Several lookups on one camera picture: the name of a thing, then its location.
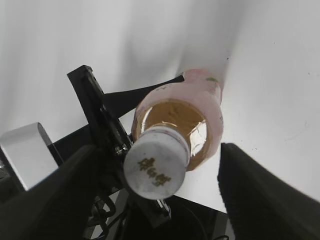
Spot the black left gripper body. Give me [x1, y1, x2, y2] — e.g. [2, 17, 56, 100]
[49, 65, 172, 229]

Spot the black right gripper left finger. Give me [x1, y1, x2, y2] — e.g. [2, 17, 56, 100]
[0, 145, 100, 240]

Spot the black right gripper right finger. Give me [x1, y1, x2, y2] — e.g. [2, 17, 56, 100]
[217, 143, 320, 240]

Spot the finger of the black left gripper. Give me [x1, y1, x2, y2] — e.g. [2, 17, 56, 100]
[103, 74, 185, 118]

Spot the white bottle cap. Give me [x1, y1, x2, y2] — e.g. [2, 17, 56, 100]
[123, 126, 190, 200]

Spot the peach oolong tea bottle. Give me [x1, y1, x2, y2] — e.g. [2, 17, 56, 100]
[131, 69, 224, 171]

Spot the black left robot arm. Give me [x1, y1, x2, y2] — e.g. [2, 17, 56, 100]
[54, 65, 229, 240]

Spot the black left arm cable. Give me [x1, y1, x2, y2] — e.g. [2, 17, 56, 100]
[82, 192, 141, 240]

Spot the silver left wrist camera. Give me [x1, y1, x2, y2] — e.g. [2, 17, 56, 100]
[0, 122, 64, 192]

